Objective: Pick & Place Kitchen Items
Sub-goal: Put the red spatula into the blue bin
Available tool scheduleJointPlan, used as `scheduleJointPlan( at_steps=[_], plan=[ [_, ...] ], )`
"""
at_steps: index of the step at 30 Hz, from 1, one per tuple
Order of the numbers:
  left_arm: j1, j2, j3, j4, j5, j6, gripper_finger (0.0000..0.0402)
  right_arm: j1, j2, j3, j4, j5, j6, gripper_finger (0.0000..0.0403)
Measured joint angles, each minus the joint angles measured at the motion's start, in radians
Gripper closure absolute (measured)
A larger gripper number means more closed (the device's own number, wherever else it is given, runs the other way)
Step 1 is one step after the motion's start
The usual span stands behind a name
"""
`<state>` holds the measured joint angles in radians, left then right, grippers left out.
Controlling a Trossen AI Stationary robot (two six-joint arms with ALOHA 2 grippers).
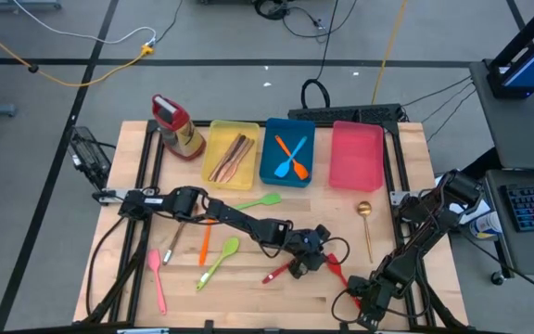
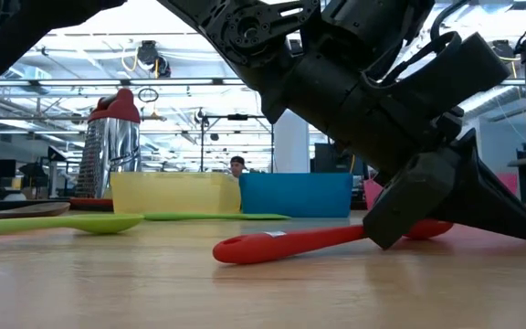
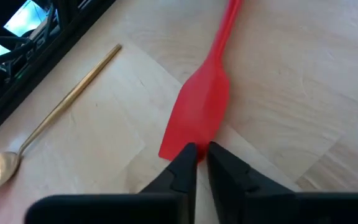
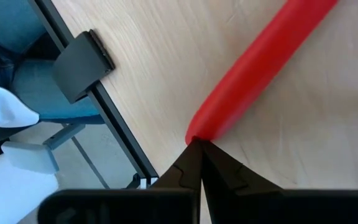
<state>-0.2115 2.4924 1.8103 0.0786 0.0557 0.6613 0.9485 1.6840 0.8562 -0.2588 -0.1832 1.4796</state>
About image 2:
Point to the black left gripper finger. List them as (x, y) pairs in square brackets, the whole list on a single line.
[(409, 196), (482, 201)]

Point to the red silicone spoon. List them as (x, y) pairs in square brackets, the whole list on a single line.
[(281, 244)]

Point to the green silicone spatula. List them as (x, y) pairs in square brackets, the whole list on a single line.
[(226, 216)]

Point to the green silicone spoon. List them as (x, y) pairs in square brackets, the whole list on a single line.
[(98, 224)]

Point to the dark wooden spoon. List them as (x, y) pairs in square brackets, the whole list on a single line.
[(25, 211)]

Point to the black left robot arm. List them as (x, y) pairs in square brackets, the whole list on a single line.
[(254, 32)]

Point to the pink plastic bin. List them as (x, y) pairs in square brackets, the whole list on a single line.
[(372, 194)]

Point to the white square pillar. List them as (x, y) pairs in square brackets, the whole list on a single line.
[(291, 146)]

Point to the blue plastic bin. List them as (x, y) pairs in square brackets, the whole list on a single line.
[(295, 194)]

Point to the person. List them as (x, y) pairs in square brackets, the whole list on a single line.
[(238, 166)]

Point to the yellow plastic bin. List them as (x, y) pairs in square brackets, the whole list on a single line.
[(176, 194)]

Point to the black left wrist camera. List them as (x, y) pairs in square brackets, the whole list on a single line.
[(464, 73)]

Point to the black metal frame rig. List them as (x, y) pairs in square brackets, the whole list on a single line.
[(238, 117)]

